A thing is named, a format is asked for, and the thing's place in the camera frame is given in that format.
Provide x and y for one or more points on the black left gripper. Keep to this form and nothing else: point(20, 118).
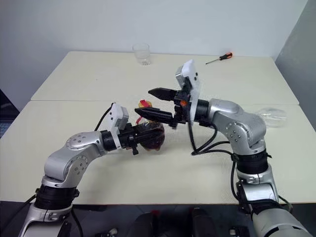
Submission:
point(128, 138)

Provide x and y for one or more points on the grey partition panel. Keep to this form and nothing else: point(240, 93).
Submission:
point(301, 49)

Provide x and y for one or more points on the dark blue gridded object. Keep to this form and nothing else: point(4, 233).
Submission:
point(6, 118)

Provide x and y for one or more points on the plastic bottle with dark drink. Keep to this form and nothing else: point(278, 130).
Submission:
point(155, 146)

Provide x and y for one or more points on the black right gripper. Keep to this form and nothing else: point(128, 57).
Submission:
point(182, 111)

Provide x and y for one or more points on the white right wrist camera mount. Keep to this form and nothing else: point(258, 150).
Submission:
point(193, 74)

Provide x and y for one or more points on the clear tumbler glass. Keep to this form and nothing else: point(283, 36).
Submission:
point(141, 53)

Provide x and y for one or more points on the dark rounded shape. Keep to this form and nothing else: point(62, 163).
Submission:
point(202, 222)

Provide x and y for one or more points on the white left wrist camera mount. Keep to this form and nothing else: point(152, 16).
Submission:
point(114, 116)

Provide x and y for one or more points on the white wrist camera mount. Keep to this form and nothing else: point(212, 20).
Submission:
point(114, 116)
point(193, 74)

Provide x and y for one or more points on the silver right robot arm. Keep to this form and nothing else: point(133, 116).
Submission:
point(234, 118)

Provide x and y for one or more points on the clear wine glass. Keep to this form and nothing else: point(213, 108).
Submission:
point(274, 118)

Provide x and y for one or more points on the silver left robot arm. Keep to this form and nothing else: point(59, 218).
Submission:
point(74, 158)

